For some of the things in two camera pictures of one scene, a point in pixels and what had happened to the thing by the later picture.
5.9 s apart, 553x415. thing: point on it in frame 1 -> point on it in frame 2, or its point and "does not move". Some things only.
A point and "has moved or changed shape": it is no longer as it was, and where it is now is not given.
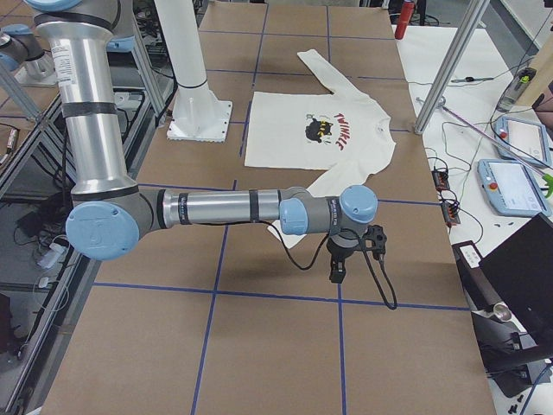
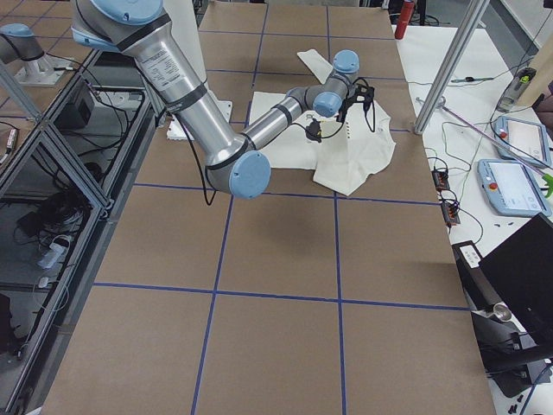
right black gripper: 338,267 -> 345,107
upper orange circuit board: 440,177 does not move
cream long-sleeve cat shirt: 346,131 has moved or changed shape
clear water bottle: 516,87 does not move
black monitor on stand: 516,338 does not move
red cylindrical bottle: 405,15 does not move
